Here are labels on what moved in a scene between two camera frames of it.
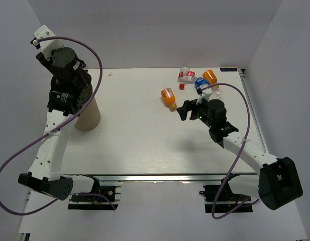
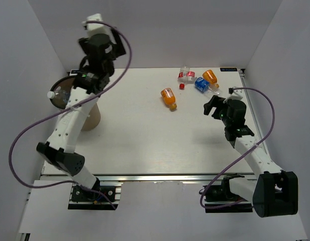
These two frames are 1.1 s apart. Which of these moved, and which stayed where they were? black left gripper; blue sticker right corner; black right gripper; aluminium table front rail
Moved: black left gripper; black right gripper
Stayed: blue sticker right corner; aluminium table front rail
